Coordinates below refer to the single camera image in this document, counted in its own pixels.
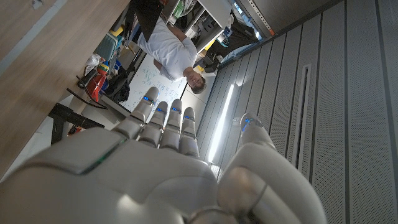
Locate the black backpack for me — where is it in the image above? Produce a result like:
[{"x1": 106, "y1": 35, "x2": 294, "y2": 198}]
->
[{"x1": 105, "y1": 71, "x2": 131, "y2": 103}]

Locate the white shelf cabinet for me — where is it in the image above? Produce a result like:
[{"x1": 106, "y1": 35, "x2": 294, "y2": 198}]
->
[{"x1": 161, "y1": 0, "x2": 233, "y2": 54}]

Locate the linear ceiling air vent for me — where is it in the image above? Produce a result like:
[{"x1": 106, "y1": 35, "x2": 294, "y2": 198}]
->
[{"x1": 290, "y1": 63, "x2": 313, "y2": 170}]

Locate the teal box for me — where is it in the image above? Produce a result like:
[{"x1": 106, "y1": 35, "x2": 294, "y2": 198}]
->
[{"x1": 93, "y1": 32, "x2": 121, "y2": 63}]

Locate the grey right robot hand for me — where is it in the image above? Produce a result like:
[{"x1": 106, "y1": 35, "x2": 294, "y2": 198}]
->
[{"x1": 0, "y1": 86, "x2": 329, "y2": 224}]

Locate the red bowl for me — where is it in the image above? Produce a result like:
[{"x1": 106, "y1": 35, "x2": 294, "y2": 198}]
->
[{"x1": 88, "y1": 73, "x2": 108, "y2": 103}]

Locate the black hanging jacket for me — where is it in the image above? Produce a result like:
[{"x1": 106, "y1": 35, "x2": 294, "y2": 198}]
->
[{"x1": 214, "y1": 12, "x2": 262, "y2": 58}]

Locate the person in white shirt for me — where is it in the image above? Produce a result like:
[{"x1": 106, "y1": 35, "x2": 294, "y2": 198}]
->
[{"x1": 136, "y1": 17, "x2": 208, "y2": 95}]

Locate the whiteboard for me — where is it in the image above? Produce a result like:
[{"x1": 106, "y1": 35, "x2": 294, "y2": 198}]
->
[{"x1": 119, "y1": 54, "x2": 189, "y2": 125}]

